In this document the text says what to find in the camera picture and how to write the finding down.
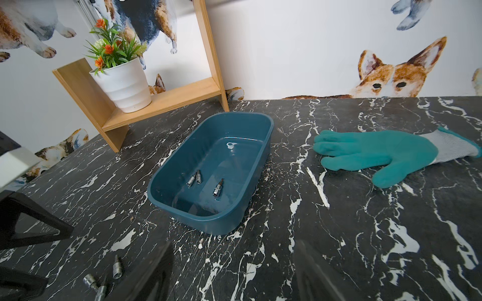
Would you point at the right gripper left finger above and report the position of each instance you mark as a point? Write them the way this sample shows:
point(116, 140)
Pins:
point(149, 280)

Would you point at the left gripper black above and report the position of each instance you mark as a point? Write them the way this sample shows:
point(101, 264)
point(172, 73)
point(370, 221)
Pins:
point(25, 223)

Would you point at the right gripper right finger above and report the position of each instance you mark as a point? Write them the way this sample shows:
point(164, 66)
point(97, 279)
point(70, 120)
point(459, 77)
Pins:
point(316, 279)

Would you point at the silver bit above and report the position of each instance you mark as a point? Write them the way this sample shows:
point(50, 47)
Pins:
point(192, 179)
point(198, 177)
point(218, 189)
point(117, 268)

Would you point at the teal plastic storage box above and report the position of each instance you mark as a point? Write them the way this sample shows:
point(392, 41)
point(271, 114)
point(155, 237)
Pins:
point(231, 145)

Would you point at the green work glove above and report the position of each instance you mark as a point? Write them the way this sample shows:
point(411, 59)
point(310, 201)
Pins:
point(398, 153)

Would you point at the wooden shelf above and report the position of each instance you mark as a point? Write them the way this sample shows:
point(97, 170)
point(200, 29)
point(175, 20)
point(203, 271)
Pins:
point(110, 121)

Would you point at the white flower pot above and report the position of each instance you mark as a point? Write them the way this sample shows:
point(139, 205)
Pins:
point(126, 86)

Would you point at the orange flower plant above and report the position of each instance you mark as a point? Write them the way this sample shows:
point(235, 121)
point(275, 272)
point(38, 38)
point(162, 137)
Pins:
point(113, 48)

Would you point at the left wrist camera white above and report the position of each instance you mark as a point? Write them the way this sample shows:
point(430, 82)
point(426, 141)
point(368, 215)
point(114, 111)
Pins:
point(15, 160)

